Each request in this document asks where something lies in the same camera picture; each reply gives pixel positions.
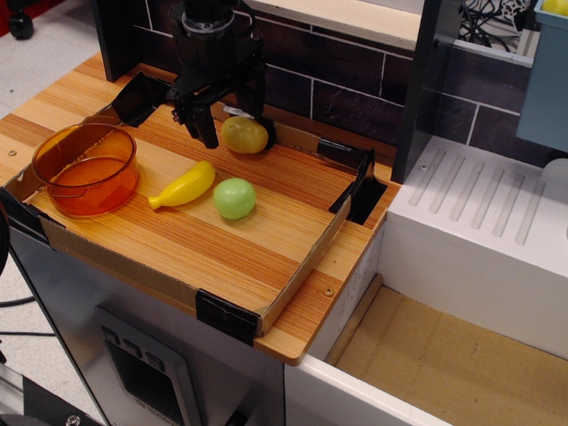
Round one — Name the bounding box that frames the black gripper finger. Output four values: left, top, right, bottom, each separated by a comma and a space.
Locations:
234, 73, 266, 119
172, 102, 219, 149

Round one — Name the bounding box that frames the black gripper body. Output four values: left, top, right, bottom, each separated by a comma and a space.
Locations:
169, 8, 265, 107

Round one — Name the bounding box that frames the yellow toy potato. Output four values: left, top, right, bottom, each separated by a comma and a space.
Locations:
221, 116, 269, 154

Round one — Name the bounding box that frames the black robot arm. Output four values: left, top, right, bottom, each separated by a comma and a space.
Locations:
168, 1, 266, 149

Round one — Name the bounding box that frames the orange transparent plastic pot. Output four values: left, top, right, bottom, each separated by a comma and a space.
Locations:
32, 123, 139, 217

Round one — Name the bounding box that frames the cardboard fence with black tape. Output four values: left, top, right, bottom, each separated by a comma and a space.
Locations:
1, 62, 399, 363

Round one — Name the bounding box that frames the yellow toy banana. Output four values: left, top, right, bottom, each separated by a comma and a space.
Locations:
148, 161, 216, 209

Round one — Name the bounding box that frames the green toy apple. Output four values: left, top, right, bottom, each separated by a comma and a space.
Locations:
213, 177, 256, 220

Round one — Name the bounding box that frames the black chair caster wheel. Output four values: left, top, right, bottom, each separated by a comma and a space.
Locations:
8, 11, 34, 40

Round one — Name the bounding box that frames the silver toy oven front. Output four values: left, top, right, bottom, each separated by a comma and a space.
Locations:
11, 230, 285, 425

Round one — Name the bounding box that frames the teal plastic bin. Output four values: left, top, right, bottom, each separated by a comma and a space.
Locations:
517, 1, 567, 152

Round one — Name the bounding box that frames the white toy sink unit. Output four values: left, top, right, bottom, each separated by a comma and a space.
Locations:
285, 138, 567, 425

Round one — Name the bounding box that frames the yellow toy in bin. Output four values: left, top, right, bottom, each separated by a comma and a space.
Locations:
541, 0, 568, 17

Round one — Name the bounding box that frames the dark grey left post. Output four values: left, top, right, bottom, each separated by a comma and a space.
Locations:
91, 0, 150, 82

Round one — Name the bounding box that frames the dark grey vertical post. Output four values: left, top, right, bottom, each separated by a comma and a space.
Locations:
391, 0, 462, 184

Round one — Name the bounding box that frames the black cable bundle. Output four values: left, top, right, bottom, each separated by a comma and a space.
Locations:
456, 0, 540, 49

